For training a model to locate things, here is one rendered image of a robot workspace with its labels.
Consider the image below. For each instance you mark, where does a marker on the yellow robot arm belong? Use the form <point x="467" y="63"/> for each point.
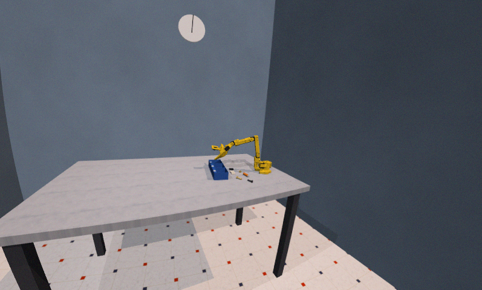
<point x="264" y="166"/>

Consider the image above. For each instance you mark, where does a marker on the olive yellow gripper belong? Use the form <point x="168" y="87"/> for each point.
<point x="222" y="151"/>

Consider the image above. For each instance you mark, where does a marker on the blue rack of bins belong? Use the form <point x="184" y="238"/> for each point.
<point x="218" y="169"/>

